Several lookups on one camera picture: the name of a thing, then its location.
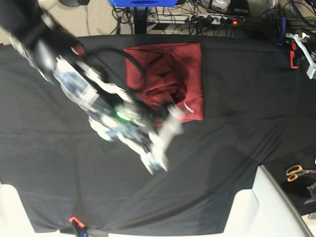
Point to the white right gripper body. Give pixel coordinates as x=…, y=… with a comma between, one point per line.
x=153, y=146

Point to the black metal tool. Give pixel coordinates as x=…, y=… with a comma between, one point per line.
x=312, y=191

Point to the orange black clamp right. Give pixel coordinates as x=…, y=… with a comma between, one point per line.
x=295, y=55

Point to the yellow-handled scissors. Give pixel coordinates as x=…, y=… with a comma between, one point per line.
x=297, y=171

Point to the black round base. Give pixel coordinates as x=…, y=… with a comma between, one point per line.
x=74, y=3

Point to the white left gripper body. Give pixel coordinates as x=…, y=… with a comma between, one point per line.
x=307, y=43

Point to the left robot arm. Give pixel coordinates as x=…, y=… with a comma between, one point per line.
x=305, y=11

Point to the maroon long-sleeve T-shirt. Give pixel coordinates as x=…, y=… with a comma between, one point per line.
x=173, y=75

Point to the white power strip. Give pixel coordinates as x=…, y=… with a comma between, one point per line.
x=168, y=18

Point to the blue plastic bin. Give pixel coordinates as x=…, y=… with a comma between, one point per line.
x=143, y=3

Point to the orange black clamp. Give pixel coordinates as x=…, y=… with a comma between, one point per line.
x=79, y=228
x=295, y=55

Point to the black table cloth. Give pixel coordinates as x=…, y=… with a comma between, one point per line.
x=257, y=110

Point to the orange black clamp bottom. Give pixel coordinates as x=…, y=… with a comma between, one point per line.
x=79, y=228

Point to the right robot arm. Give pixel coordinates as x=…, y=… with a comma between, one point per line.
x=114, y=113

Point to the blue clamp handle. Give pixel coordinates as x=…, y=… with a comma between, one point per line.
x=281, y=31

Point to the white foam block left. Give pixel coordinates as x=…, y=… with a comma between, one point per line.
x=14, y=221

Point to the black stand post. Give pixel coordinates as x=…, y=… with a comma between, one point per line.
x=140, y=16

